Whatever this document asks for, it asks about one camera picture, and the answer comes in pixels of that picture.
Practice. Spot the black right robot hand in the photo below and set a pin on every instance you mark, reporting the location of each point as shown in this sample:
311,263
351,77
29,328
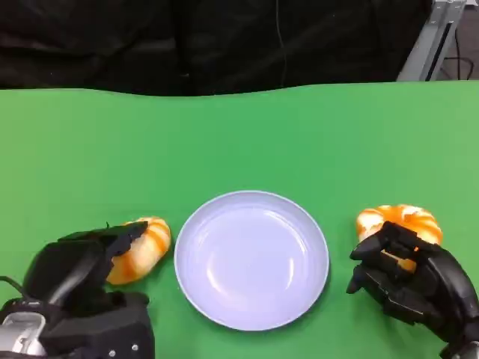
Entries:
441,284

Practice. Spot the lilac plate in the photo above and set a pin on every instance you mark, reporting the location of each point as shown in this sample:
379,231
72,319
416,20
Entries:
250,261

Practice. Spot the green table cloth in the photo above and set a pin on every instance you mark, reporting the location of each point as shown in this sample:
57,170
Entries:
224,149

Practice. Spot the orange and white bread roll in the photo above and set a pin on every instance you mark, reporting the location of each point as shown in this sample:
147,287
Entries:
146,254
411,220

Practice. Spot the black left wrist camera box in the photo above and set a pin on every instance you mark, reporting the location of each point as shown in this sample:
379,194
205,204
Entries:
105,329

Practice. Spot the black curtain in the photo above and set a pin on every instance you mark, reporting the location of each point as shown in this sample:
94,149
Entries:
149,45

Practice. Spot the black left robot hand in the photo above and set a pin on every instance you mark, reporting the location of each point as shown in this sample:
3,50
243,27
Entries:
67,269

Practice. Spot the aluminium frame post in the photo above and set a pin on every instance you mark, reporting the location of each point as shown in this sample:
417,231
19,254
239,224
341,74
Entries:
426,48

